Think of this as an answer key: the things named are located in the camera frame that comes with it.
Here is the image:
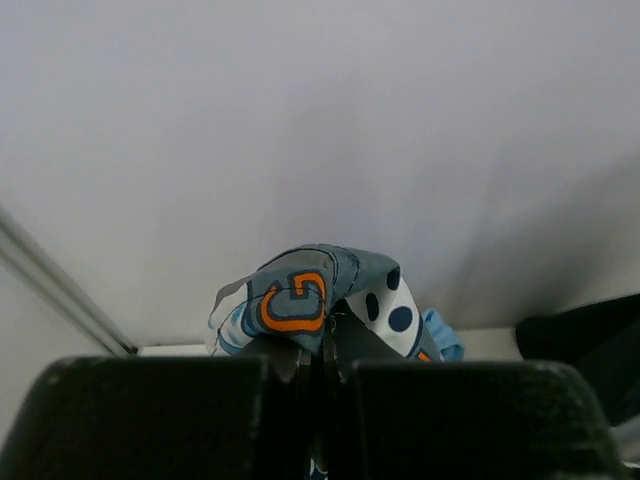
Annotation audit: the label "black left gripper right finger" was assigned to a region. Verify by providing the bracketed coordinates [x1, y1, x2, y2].
[323, 314, 625, 479]

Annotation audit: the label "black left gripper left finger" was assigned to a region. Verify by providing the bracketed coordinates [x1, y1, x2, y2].
[1, 348, 311, 479]

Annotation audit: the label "light blue shorts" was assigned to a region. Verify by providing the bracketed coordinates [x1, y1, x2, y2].
[423, 308, 465, 361]

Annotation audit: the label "patterned blue orange shorts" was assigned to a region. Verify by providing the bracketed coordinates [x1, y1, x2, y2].
[205, 244, 444, 362]

